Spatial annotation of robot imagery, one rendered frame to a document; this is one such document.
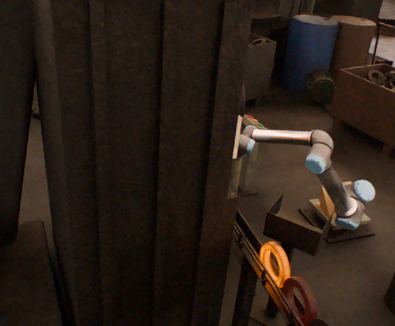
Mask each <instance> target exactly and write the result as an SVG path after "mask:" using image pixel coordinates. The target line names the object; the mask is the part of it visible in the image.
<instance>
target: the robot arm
mask: <svg viewBox="0 0 395 326"><path fill-rule="evenodd" d="M257 142H260V143H278V144H287V145H304V146H310V147H311V150H310V152H309V154H308V156H307V157H306V160H305V167H306V169H307V170H308V171H311V172H313V173H315V174H316V175H317V177H318V179H319V180H320V182H321V184H322V185H323V187H324V189H325V190H326V192H327V194H328V195H329V197H330V199H331V200H332V202H333V204H334V211H335V213H336V215H337V216H336V218H335V221H334V222H335V223H336V224H337V225H338V226H341V227H343V228H346V229H349V230H354V229H356V228H357V227H358V225H359V223H360V220H361V218H362V214H363V212H364V210H365V207H366V204H367V202H369V201H371V200H372V199H373V198H374V197H375V189H374V187H373V186H372V184H371V183H370V182H368V181H367V180H363V179H362V180H357V181H355V182H353V183H350V184H348V185H345V184H343V182H342V180H341V179H340V177H339V175H338V173H337V171H336V170H335V169H334V166H333V165H332V162H331V160H330V156H331V154H332V151H333V148H334V145H333V142H332V139H331V138H330V136H329V135H328V134H327V133H326V132H324V131H322V130H316V129H315V130H312V131H311V132H304V131H290V130H262V129H257V128H256V127H255V126H246V129H245V130H244V132H243V134H240V137H239V146H238V151H237V159H243V158H244V157H245V156H246V154H247V153H251V151H252V149H253V146H254V143H257Z"/></svg>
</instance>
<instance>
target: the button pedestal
mask: <svg viewBox="0 0 395 326"><path fill-rule="evenodd" d="M246 116H247V115H246ZM246 116H245V115H244V116H243V118H242V122H243V123H244V124H245V125H246V126H255V127H256V128H257V129H262V130H268V129H267V128H265V127H264V126H263V125H262V126H259V125H258V123H259V124H260V122H254V121H253V120H252V119H254V118H253V117H252V118H250V117H248V116H247V117H246ZM249 119H251V120H252V121H253V122H252V121H250V120H249ZM254 123H255V124H257V125H255V124H254ZM258 143H259V142H257V143H254V146H253V149H252V151H251V153H247V154H246V156H245V157H244V158H243V159H242V163H241V171H240V175H239V184H238V189H237V192H238V194H239V195H240V196H241V197H242V196H248V195H252V194H258V192H257V191H256V190H255V188H254V187H253V186H252V178H253V174H254V167H255V163H256V155H257V151H258Z"/></svg>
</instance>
